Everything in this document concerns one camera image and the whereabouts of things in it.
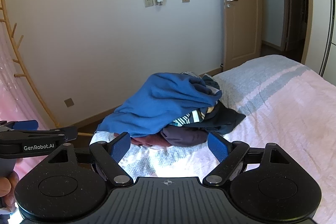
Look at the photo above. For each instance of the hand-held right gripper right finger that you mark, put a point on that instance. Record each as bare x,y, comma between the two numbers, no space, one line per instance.
218,148

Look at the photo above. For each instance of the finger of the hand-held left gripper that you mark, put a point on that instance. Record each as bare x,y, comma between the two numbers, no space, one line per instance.
25,124
65,132

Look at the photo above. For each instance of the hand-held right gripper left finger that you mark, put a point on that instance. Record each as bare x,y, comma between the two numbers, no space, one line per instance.
120,147

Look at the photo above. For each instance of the dark navy garment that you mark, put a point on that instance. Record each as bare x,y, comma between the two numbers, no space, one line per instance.
225,119

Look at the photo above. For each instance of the blue garment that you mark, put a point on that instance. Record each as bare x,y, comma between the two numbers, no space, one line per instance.
162,100

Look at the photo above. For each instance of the person's left hand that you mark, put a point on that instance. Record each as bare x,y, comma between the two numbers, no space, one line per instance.
5,187

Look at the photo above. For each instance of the maroon garment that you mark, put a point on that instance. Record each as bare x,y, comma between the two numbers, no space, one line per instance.
149,140

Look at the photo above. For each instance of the wooden coat rack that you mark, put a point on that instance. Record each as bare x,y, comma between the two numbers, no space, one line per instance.
39,96

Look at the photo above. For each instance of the dark purple grey garment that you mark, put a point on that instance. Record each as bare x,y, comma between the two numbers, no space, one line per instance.
183,136

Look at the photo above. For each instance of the striped garment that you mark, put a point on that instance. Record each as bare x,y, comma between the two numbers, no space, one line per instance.
189,117

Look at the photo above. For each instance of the bed with pink cover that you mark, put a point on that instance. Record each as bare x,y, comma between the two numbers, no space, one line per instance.
275,121

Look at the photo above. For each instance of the teal garment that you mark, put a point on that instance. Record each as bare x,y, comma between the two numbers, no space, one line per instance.
211,82

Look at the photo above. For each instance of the light wooden door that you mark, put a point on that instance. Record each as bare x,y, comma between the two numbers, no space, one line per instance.
241,29

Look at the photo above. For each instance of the white plug adapter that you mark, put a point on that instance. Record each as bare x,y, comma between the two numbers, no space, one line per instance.
159,0

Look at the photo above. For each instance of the white wardrobe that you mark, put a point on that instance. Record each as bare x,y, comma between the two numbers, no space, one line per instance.
329,29

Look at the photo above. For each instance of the low beige wall socket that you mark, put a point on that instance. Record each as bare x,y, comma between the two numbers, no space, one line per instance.
68,102

